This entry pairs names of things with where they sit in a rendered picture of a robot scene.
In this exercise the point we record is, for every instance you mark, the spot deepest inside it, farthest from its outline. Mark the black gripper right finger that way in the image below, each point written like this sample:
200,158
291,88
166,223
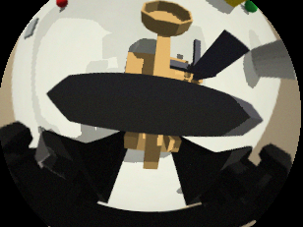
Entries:
198,167

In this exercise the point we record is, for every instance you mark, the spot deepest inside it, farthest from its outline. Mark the olive-yellow open cup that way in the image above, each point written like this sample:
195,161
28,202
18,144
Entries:
234,2

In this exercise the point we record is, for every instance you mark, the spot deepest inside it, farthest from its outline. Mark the green ball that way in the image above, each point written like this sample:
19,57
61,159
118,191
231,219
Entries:
250,6

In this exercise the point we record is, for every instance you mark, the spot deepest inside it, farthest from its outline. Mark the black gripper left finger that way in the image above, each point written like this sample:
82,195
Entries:
100,160

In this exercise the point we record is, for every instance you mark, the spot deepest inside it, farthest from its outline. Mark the grey open cylinder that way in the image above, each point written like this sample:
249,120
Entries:
272,60

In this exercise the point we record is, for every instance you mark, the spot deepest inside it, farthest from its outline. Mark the red ball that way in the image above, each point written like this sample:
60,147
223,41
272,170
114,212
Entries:
61,3

